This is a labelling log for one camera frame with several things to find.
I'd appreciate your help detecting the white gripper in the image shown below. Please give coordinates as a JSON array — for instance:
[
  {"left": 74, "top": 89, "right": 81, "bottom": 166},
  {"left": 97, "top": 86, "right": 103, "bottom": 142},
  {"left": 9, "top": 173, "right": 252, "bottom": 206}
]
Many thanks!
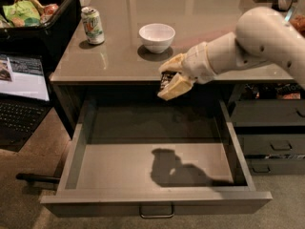
[{"left": 157, "top": 42, "right": 216, "bottom": 101}]

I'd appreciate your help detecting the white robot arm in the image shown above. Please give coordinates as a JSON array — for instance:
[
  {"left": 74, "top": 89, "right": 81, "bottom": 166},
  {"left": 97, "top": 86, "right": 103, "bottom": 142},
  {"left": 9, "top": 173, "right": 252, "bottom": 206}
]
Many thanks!
[{"left": 158, "top": 7, "right": 305, "bottom": 100}]

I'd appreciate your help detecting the grey counter cabinet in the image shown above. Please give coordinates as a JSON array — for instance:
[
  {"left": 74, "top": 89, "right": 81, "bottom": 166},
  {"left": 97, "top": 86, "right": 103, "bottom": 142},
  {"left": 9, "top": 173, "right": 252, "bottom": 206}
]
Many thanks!
[{"left": 51, "top": 0, "right": 305, "bottom": 133}]

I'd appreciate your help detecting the open grey top drawer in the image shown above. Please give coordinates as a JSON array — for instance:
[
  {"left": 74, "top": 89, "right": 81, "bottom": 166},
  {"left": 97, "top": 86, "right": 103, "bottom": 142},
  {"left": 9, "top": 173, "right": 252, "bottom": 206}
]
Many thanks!
[{"left": 41, "top": 99, "right": 273, "bottom": 217}]

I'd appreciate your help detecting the snack bowl on counter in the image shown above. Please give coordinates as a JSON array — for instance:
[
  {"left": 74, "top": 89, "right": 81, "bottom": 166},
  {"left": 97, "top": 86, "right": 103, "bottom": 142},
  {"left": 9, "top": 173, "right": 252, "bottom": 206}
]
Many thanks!
[{"left": 290, "top": 15, "right": 305, "bottom": 37}]

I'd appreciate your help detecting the white ceramic bowl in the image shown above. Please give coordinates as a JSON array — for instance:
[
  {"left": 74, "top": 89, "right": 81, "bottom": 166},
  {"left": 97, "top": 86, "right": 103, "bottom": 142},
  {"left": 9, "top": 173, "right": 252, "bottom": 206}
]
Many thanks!
[{"left": 139, "top": 23, "right": 175, "bottom": 53}]

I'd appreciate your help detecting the green white soda can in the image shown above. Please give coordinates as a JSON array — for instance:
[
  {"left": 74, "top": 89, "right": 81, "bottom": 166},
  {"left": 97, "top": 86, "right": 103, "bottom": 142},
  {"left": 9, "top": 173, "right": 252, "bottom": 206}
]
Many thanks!
[{"left": 81, "top": 7, "right": 105, "bottom": 45}]

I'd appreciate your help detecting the black plastic bin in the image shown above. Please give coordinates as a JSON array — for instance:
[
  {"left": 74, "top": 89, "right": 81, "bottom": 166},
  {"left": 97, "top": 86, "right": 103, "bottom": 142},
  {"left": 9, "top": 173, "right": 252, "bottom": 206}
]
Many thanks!
[{"left": 0, "top": 0, "right": 82, "bottom": 59}]

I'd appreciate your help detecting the red snack pack in bin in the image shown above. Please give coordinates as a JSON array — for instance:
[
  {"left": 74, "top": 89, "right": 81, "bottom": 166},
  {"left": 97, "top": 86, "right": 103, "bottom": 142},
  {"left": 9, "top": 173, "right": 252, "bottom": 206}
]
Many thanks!
[{"left": 40, "top": 4, "right": 58, "bottom": 24}]

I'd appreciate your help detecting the open black laptop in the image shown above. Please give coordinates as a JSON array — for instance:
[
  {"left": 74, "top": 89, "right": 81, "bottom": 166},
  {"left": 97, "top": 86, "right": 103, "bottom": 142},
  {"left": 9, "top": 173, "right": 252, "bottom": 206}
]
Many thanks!
[{"left": 0, "top": 54, "right": 51, "bottom": 152}]

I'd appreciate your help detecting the green snack bag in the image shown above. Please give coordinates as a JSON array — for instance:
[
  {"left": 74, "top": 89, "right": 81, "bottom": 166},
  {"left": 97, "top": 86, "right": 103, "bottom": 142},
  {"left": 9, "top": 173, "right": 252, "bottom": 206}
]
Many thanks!
[{"left": 3, "top": 0, "right": 40, "bottom": 28}]

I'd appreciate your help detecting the black floor bar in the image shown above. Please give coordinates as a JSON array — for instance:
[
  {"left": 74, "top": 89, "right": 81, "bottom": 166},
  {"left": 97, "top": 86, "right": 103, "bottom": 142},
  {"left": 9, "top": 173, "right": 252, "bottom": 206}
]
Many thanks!
[{"left": 16, "top": 173, "right": 60, "bottom": 184}]

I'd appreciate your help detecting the metal drawer handle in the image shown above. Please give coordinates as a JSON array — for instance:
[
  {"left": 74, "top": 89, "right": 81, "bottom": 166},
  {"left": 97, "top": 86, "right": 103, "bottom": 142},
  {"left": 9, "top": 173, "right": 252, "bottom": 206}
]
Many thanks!
[{"left": 139, "top": 205, "right": 174, "bottom": 219}]

